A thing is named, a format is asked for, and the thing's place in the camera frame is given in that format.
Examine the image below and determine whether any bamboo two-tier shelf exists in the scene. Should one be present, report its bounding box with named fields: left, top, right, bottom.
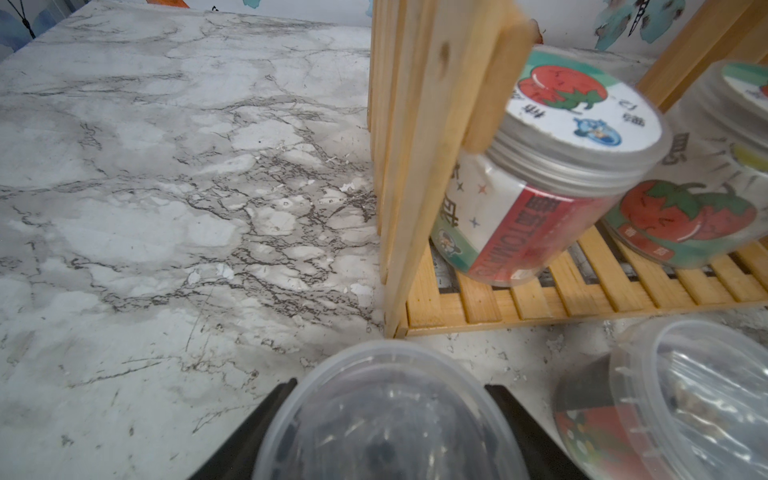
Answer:
left=368, top=1, right=767, bottom=337

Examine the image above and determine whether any tomato lid jar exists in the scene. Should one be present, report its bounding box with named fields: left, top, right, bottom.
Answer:
left=603, top=60, right=767, bottom=269
left=431, top=49, right=672, bottom=288

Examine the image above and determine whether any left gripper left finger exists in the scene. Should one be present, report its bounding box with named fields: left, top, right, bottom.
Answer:
left=189, top=378, right=297, bottom=480

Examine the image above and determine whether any red seed plastic jar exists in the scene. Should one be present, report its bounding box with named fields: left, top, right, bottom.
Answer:
left=552, top=317, right=767, bottom=479

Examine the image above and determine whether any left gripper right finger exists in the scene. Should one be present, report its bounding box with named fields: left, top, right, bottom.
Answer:
left=485, top=384, right=588, bottom=480

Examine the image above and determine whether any purple seed plastic jar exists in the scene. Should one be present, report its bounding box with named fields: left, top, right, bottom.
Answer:
left=252, top=340, right=529, bottom=479

